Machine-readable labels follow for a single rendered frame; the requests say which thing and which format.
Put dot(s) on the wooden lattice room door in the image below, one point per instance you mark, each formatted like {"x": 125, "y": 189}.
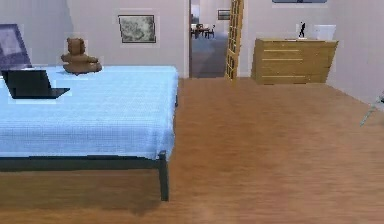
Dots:
{"x": 234, "y": 40}

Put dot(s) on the brown teddy bear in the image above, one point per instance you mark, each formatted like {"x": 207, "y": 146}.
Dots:
{"x": 78, "y": 58}

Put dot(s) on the dark framed wall picture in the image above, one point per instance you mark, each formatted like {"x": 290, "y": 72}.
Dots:
{"x": 299, "y": 1}

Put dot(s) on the dark dining chair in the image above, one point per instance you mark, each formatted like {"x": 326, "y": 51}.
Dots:
{"x": 211, "y": 31}

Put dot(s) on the black laptop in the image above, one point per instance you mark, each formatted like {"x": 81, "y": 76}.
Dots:
{"x": 28, "y": 83}

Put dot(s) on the wooden chest of drawers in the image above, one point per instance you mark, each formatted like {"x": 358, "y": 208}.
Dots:
{"x": 293, "y": 61}

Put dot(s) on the dark dining table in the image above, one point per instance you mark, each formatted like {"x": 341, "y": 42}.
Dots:
{"x": 200, "y": 30}

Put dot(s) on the white box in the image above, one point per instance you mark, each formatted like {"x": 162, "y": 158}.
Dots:
{"x": 324, "y": 32}

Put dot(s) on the grey framed wall picture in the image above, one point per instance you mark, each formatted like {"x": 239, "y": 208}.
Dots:
{"x": 137, "y": 28}

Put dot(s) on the small framed wall picture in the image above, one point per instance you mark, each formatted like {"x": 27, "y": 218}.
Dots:
{"x": 223, "y": 14}

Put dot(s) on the bed with light blue cover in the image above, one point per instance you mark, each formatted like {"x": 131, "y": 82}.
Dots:
{"x": 100, "y": 113}

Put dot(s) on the black figurine statue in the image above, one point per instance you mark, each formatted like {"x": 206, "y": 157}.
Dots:
{"x": 302, "y": 30}

